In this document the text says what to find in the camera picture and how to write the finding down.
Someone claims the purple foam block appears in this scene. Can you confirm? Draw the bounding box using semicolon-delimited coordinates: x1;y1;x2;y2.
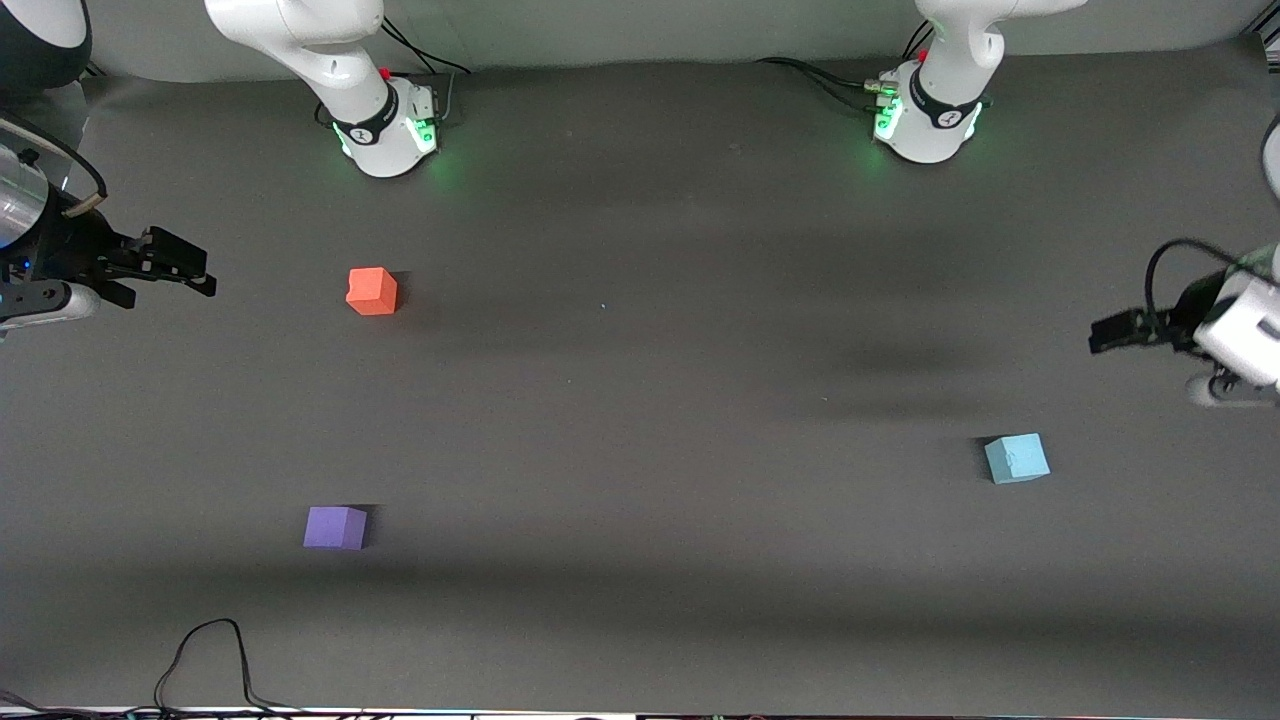
303;506;369;551

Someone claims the black left arm base cable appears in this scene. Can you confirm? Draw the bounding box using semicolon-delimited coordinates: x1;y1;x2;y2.
755;20;936;111

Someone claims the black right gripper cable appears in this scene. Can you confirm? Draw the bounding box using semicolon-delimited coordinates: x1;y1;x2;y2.
0;112;108;216

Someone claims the black table edge cable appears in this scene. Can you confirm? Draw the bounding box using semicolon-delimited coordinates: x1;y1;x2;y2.
0;688;161;720

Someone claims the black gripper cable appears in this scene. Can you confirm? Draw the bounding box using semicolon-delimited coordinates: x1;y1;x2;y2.
0;112;108;216
1145;238;1263;321

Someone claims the black arm base cable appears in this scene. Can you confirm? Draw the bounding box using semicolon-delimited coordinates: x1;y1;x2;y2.
380;15;473;77
755;20;936;111

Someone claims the black right arm base cable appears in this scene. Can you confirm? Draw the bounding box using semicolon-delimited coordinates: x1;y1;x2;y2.
380;15;473;77

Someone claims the looped black table cable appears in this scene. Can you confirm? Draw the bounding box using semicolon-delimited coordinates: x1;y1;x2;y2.
153;618;301;716

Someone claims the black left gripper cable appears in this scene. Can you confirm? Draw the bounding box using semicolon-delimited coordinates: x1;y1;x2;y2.
1145;238;1263;321

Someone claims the orange foam block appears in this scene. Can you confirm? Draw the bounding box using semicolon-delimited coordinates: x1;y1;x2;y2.
346;267;399;317

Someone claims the light blue foam block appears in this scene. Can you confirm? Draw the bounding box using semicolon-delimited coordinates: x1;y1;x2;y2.
984;433;1051;486

